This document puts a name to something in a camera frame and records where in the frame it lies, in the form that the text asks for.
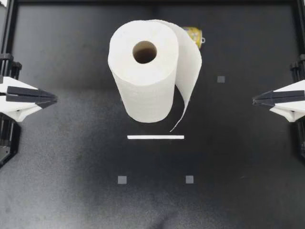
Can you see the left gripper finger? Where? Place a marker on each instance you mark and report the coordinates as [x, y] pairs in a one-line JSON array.
[[21, 88], [23, 105]]

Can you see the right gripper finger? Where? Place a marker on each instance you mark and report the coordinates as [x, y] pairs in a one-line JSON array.
[[288, 108], [289, 91]]

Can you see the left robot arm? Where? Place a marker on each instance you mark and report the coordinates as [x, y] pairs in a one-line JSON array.
[[10, 143]]

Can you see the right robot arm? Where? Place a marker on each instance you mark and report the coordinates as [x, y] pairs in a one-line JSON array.
[[300, 140]]

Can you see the white paper towel roll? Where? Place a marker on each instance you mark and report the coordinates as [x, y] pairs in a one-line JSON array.
[[126, 71]]

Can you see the yellow drink can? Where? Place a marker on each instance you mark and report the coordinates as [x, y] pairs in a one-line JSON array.
[[195, 35]]

